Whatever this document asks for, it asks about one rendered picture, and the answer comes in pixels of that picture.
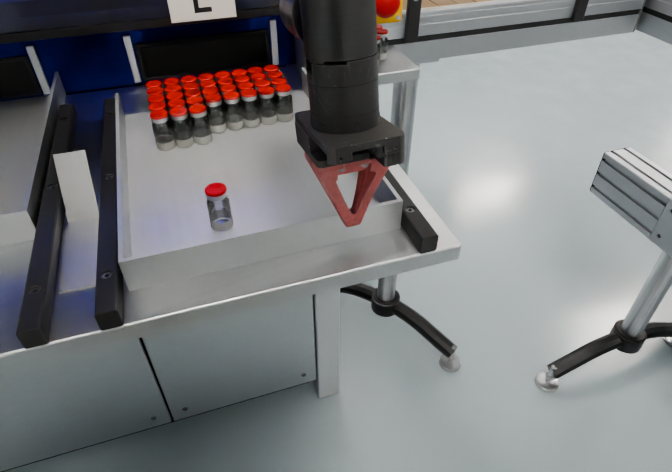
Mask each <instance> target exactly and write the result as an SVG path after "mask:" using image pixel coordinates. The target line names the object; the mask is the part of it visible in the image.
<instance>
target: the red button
mask: <svg viewBox="0 0 672 472"><path fill-rule="evenodd" d="M399 6H400V0H376V15H378V16H379V17H381V18H390V17H392V16H393V15H394V14H395V13H396V12H397V11H398V9H399Z"/></svg>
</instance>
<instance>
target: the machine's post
mask: <svg viewBox="0 0 672 472"><path fill-rule="evenodd" d="M294 40H295V59H296V70H297V72H298V73H299V75H300V76H301V78H302V75H301V68H303V67H304V68H305V70H306V62H305V60H306V59H307V58H305V53H304V43H303V41H301V40H300V39H298V38H297V37H296V36H294ZM313 309H314V332H315V356H316V380H313V384H314V387H315V390H316V393H317V396H318V398H324V397H327V396H330V395H334V394H337V393H339V370H340V288H339V289H335V290H331V291H327V292H323V293H319V294H315V295H313Z"/></svg>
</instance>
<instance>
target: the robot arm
mask: <svg viewBox="0 0 672 472"><path fill-rule="evenodd" d="M279 10H280V16H281V19H282V22H283V24H284V25H285V27H286V28H287V29H288V31H289V32H290V33H292V34H293V35H294V36H296V37H297V38H298V39H300V40H301V41H303V43H304V53H305V58H307V59H306V60H305V62H306V72H307V82H308V92H309V102H310V110H306V111H300V112H297V113H295V128H296V136H297V142H298V144H299V145H300V146H301V147H302V149H303V150H304V151H305V152H304V155H305V158H306V160H307V162H308V163H309V165H310V167H311V168H312V170H313V172H314V174H315V175H316V177H317V179H318V180H319V182H320V184H321V185H322V187H323V189H324V191H325V192H326V194H327V196H328V197H329V199H330V201H331V203H332V204H333V206H334V208H335V210H336V211H337V213H338V215H339V217H340V218H341V220H342V222H343V223H344V225H345V226H346V227H351V226H356V225H359V224H361V222H362V219H363V217H364V215H365V212H366V210H367V208H368V206H369V203H370V201H371V199H372V196H373V194H374V193H375V191H376V189H377V187H378V186H379V184H380V182H381V180H382V179H383V177H384V175H385V173H386V172H387V170H388V168H389V167H390V166H393V165H398V164H402V163H404V162H405V132H403V131H402V130H401V129H399V128H398V127H396V126H395V125H393V124H392V123H390V122H389V121H388V120H386V119H385V118H383V117H382V116H380V111H379V84H378V52H377V20H376V0H280V3H279ZM357 171H359V172H358V179H357V185H356V191H355V195H354V200H353V204H352V207H351V208H350V209H349V208H348V206H347V204H346V202H345V200H344V198H343V196H342V194H341V191H340V189H339V187H338V185H337V183H336V181H337V180H338V175H342V174H347V173H352V172H357Z"/></svg>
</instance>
